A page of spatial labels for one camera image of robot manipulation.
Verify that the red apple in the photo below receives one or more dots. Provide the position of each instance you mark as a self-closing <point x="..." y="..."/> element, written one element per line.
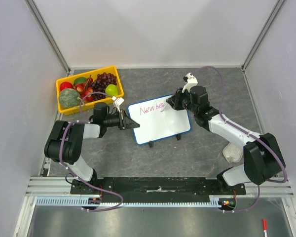
<point x="66" y="85"/>

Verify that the red yellow small fruits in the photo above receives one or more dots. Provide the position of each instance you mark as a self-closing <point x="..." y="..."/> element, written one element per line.
<point x="84" y="90"/>

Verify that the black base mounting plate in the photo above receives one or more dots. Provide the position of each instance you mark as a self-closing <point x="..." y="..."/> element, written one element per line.
<point x="164" y="187"/>

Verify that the blue framed whiteboard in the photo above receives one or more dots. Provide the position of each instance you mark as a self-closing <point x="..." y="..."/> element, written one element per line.
<point x="156" y="125"/>

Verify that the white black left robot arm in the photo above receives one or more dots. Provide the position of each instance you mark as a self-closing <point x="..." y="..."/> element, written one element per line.
<point x="64" y="143"/>

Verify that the dark purple grape bunch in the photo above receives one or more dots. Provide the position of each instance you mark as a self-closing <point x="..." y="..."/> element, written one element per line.
<point x="100" y="84"/>

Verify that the aluminium frame rail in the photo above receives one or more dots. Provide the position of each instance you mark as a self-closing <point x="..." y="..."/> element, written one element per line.
<point x="48" y="186"/>

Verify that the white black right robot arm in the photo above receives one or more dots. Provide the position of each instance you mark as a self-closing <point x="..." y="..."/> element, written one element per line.
<point x="261" y="153"/>

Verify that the green apple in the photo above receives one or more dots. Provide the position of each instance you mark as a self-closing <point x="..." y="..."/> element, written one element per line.
<point x="111" y="90"/>

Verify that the white bead eraser pad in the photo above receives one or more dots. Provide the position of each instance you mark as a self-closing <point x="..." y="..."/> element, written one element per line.
<point x="232" y="154"/>

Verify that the green netted melon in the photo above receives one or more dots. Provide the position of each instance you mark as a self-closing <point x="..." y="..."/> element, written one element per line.
<point x="69" y="98"/>

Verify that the red marker pen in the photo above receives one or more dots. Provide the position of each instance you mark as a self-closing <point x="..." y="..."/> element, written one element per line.
<point x="264" y="223"/>

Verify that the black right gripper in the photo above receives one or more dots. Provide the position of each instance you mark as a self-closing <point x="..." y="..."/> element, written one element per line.
<point x="178" y="101"/>

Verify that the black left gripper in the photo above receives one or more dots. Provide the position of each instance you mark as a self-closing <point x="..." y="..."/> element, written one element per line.
<point x="129" y="123"/>

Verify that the green lime fruit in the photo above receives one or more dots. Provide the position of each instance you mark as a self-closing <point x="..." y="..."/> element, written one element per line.
<point x="79" y="80"/>

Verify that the yellow plastic fruit bin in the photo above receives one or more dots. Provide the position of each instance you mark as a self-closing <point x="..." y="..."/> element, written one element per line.
<point x="91" y="76"/>

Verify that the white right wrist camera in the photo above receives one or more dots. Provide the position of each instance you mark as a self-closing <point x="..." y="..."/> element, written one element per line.
<point x="190" y="81"/>

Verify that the grey slotted cable duct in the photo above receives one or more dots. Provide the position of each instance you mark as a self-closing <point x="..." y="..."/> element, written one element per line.
<point x="151" y="201"/>

